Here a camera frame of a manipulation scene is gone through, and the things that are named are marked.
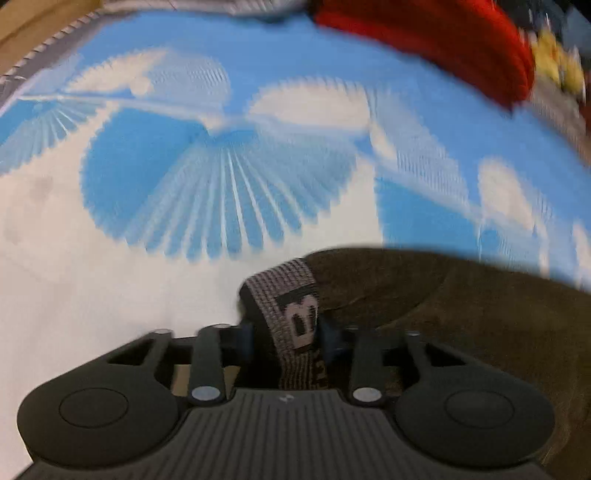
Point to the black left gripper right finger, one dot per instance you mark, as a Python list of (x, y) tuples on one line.
[(446, 404)]

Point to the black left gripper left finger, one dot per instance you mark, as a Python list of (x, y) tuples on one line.
[(127, 402)]

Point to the dark brown corduroy pants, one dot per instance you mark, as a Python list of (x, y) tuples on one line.
[(535, 329)]

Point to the blue white patterned bedsheet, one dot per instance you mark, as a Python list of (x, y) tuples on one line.
[(168, 156)]

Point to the grey mattress edge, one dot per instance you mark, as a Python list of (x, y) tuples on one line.
[(49, 51)]

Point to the yellow plush toy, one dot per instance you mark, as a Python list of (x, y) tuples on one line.
[(562, 67)]

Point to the red knitted sweater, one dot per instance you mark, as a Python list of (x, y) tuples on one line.
[(473, 40)]

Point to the wooden bed frame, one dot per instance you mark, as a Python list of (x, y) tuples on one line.
[(26, 23)]

